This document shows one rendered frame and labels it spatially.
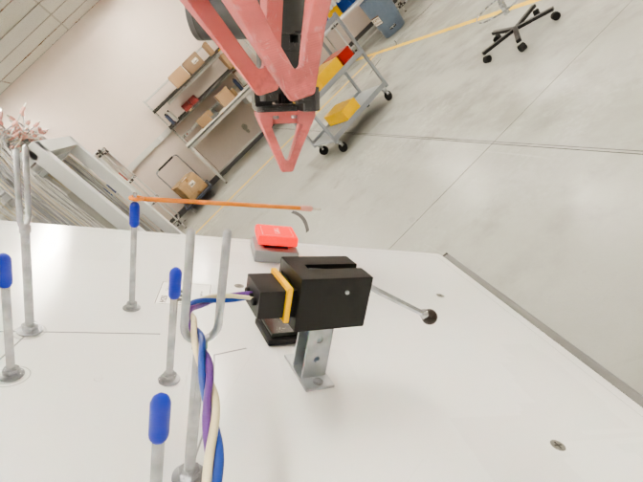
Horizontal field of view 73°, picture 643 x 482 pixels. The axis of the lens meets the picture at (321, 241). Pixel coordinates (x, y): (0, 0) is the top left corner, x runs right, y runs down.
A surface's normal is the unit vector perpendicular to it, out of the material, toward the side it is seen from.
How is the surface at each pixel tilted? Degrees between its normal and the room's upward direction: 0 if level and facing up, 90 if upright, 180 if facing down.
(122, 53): 90
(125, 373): 51
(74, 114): 90
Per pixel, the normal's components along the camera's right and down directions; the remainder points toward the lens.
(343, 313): 0.42, 0.34
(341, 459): 0.16, -0.94
